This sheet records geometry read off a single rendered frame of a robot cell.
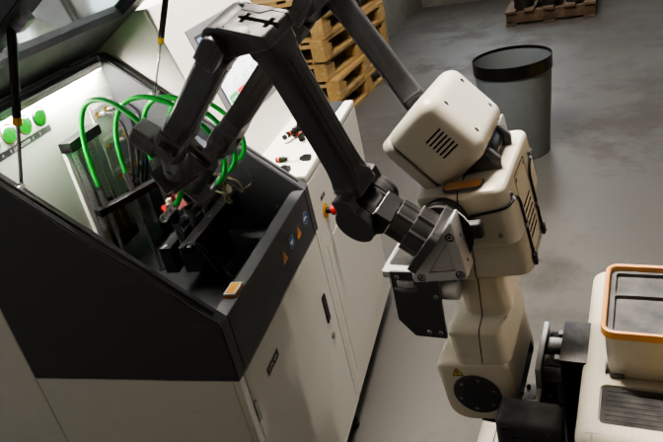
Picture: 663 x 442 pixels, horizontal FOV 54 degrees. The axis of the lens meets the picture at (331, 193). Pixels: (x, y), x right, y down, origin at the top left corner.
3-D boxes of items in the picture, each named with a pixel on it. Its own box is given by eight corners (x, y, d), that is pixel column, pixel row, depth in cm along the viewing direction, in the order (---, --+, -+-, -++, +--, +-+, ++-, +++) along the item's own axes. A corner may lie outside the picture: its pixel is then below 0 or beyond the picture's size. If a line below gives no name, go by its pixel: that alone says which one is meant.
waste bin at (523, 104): (530, 129, 445) (523, 40, 419) (574, 149, 404) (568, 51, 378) (469, 150, 436) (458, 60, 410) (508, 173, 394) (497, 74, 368)
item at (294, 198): (246, 370, 153) (227, 315, 147) (229, 369, 155) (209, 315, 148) (315, 234, 206) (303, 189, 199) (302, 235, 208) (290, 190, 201)
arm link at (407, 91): (331, -38, 144) (339, -29, 154) (285, 2, 147) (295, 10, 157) (454, 122, 143) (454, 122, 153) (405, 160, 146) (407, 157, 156)
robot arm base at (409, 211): (437, 242, 106) (455, 206, 115) (395, 215, 107) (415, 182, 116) (412, 276, 111) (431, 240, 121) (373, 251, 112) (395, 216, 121)
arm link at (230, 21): (247, 20, 91) (285, -17, 96) (188, 36, 100) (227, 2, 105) (381, 244, 113) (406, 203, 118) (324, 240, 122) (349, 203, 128)
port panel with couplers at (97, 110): (129, 192, 199) (93, 97, 186) (119, 193, 200) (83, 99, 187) (150, 175, 211) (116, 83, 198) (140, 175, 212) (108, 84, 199)
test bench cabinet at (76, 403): (313, 598, 183) (239, 383, 150) (136, 575, 200) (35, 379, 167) (363, 410, 243) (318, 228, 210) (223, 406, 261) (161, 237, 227)
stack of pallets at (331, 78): (310, 74, 700) (287, -24, 657) (397, 66, 656) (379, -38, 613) (243, 126, 585) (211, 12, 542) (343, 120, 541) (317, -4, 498)
